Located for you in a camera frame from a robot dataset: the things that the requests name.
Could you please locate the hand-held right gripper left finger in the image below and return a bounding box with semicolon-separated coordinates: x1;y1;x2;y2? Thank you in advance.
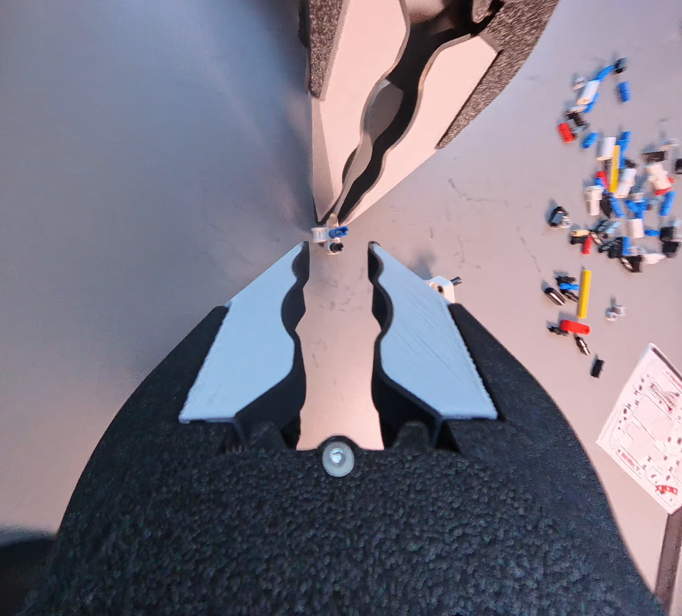
178;241;311;440

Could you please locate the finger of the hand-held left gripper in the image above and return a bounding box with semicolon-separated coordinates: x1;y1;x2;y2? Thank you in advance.
310;0;411;226
340;33;502;224

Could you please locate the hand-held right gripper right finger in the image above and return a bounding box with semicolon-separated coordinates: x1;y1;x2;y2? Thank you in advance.
367;240;500;440

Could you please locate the white toy connector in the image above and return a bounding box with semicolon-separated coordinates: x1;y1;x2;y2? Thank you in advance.
312;226;344;257

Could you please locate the small red white brick assembly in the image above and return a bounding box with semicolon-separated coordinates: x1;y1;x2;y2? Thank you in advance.
424;275;464;304

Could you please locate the pile of small toy bricks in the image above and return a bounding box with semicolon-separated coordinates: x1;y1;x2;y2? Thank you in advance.
548;57;682;273

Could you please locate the paper instruction sheet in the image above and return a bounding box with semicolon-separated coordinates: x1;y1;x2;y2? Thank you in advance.
596;342;682;516

